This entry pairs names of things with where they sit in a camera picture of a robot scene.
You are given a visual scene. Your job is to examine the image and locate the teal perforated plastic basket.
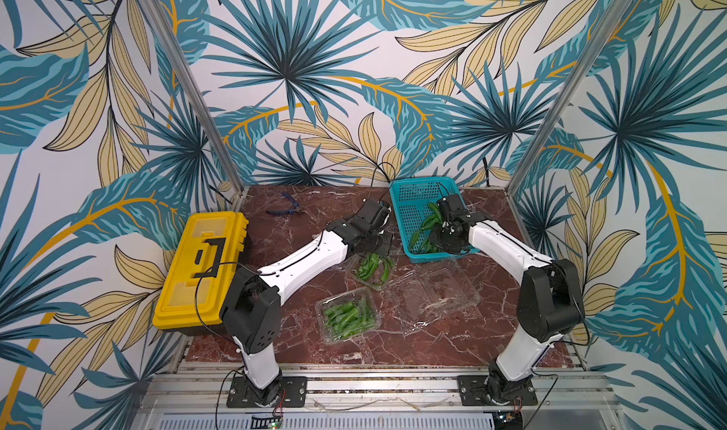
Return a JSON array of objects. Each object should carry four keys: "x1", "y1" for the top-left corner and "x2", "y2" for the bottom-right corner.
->
[{"x1": 390, "y1": 176, "x2": 478, "y2": 263}]

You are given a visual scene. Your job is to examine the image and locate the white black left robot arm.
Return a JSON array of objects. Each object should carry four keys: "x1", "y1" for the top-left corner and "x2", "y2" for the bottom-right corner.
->
[{"x1": 220, "y1": 199, "x2": 392, "y2": 391}]

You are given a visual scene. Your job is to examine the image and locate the left aluminium frame post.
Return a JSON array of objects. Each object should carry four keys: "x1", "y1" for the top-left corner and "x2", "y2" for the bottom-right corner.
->
[{"x1": 138, "y1": 0, "x2": 245, "y2": 197}]

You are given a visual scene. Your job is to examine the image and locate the aluminium frame post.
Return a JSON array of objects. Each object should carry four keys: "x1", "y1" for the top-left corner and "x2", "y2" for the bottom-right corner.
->
[
  {"x1": 505, "y1": 0, "x2": 632, "y2": 197},
  {"x1": 138, "y1": 0, "x2": 245, "y2": 197}
]

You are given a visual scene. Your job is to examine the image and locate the yellow plastic toolbox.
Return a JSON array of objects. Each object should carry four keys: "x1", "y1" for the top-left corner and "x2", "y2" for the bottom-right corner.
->
[{"x1": 153, "y1": 212, "x2": 248, "y2": 335}]

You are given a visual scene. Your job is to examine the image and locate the clear clamshell pepper container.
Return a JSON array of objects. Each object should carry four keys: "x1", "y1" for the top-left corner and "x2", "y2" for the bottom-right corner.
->
[
  {"x1": 315, "y1": 287, "x2": 381, "y2": 345},
  {"x1": 349, "y1": 252, "x2": 396, "y2": 291}
]

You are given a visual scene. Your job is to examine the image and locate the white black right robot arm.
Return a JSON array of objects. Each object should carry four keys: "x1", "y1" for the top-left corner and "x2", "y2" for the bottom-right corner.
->
[{"x1": 430, "y1": 195, "x2": 585, "y2": 386}]

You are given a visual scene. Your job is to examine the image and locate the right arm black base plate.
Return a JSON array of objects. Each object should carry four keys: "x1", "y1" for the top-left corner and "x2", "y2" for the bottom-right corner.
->
[{"x1": 456, "y1": 374, "x2": 539, "y2": 407}]

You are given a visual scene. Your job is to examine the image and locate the right aluminium frame post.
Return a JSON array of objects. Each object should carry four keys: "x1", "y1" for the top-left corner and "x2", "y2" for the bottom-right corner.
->
[{"x1": 505, "y1": 0, "x2": 632, "y2": 197}]

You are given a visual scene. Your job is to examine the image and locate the white vented front panel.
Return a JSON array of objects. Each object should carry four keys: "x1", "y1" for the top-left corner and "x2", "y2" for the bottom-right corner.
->
[{"x1": 153, "y1": 412, "x2": 495, "y2": 429}]

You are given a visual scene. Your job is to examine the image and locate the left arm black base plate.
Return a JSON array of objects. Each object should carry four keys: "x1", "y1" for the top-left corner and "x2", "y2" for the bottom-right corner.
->
[{"x1": 225, "y1": 376, "x2": 308, "y2": 409}]

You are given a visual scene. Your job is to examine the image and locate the green peppers in basket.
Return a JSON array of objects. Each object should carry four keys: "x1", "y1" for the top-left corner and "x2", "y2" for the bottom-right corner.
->
[{"x1": 409, "y1": 202, "x2": 443, "y2": 255}]

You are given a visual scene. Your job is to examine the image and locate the blue handled pliers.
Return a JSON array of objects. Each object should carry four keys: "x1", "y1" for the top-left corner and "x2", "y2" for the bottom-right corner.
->
[{"x1": 265, "y1": 192, "x2": 305, "y2": 217}]

